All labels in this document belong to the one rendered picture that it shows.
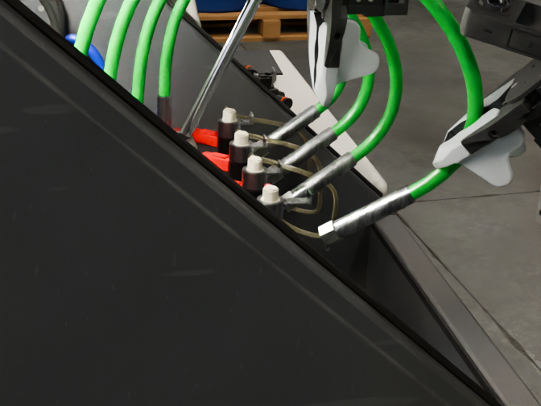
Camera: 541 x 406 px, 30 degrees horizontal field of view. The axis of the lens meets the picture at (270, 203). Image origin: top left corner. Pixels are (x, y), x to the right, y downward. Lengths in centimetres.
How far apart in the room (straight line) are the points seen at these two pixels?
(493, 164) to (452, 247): 266
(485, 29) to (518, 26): 3
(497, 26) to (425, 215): 294
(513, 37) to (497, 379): 42
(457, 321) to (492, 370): 10
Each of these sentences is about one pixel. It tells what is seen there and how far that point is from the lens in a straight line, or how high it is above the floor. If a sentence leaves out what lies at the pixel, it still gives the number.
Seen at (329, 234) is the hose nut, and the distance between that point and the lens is 95.
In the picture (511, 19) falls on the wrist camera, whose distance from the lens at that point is 83.
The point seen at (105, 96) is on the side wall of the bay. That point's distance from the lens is 61.
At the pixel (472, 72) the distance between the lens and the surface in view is 88.
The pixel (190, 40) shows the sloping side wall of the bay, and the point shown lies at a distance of 129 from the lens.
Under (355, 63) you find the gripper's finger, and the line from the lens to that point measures 98.
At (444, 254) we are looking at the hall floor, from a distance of 348.
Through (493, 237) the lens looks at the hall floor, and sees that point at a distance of 365.
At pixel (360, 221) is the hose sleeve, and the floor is 115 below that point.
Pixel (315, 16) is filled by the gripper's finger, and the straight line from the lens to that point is 100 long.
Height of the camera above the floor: 155
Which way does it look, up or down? 24 degrees down
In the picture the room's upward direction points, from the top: 3 degrees clockwise
